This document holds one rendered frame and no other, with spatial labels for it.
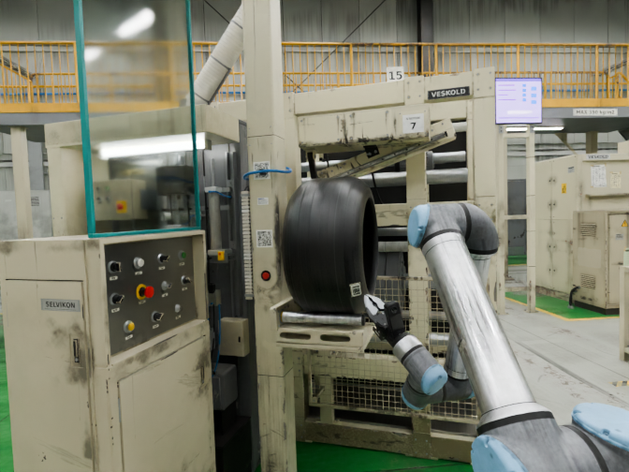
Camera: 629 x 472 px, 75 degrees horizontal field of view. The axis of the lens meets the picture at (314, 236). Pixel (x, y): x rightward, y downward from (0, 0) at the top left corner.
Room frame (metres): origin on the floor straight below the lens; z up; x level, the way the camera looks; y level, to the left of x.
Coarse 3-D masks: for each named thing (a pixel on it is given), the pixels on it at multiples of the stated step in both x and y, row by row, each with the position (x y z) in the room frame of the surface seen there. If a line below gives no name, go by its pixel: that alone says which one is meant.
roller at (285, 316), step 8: (288, 312) 1.66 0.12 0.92; (296, 312) 1.65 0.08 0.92; (304, 312) 1.64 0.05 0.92; (312, 312) 1.64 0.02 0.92; (288, 320) 1.65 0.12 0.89; (296, 320) 1.64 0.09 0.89; (304, 320) 1.62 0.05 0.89; (312, 320) 1.61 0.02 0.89; (320, 320) 1.60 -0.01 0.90; (328, 320) 1.59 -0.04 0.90; (336, 320) 1.58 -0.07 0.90; (344, 320) 1.57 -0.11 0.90; (352, 320) 1.57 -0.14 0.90; (360, 320) 1.56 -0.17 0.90
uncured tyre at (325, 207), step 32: (320, 192) 1.57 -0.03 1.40; (352, 192) 1.55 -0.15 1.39; (288, 224) 1.53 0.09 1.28; (320, 224) 1.49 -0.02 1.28; (352, 224) 1.48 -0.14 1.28; (288, 256) 1.51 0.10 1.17; (320, 256) 1.47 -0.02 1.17; (352, 256) 1.46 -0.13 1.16; (288, 288) 1.60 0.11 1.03; (320, 288) 1.51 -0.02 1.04
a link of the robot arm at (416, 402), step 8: (408, 384) 1.27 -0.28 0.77; (408, 392) 1.28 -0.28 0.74; (416, 392) 1.25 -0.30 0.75; (440, 392) 1.28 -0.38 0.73; (408, 400) 1.29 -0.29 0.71; (416, 400) 1.27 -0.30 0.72; (424, 400) 1.27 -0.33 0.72; (432, 400) 1.28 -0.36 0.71; (440, 400) 1.29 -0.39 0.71; (416, 408) 1.30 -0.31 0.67
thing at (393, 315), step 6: (384, 306) 1.31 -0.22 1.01; (390, 306) 1.29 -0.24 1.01; (396, 306) 1.30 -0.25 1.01; (390, 312) 1.29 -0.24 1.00; (396, 312) 1.30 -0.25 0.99; (390, 318) 1.30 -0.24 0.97; (396, 318) 1.31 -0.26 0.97; (390, 324) 1.30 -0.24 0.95; (396, 324) 1.31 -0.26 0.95; (402, 324) 1.32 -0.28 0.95; (390, 330) 1.32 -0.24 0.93; (396, 330) 1.31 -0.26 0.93; (402, 330) 1.32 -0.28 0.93
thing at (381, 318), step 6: (384, 312) 1.37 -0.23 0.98; (378, 318) 1.35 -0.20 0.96; (384, 318) 1.35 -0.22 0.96; (378, 324) 1.35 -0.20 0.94; (384, 324) 1.34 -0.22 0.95; (378, 330) 1.39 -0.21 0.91; (384, 330) 1.33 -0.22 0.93; (378, 336) 1.39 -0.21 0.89; (384, 336) 1.37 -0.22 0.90; (390, 336) 1.35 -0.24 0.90; (396, 336) 1.32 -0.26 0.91; (402, 336) 1.29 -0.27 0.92; (390, 342) 1.35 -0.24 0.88; (396, 342) 1.29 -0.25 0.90
